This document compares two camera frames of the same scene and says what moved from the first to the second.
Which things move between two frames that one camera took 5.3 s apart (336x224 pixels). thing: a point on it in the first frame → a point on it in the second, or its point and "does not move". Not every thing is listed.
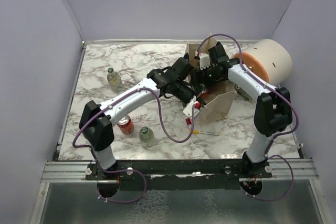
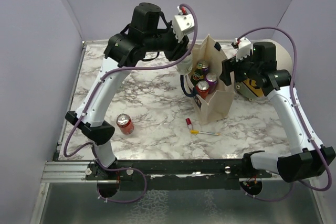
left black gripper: (196, 93) → (178, 49)
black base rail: (217, 174) does not move
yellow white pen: (196, 132) does not move
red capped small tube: (189, 123) does not move
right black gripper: (206, 83) → (230, 65)
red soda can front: (125, 125) does not move
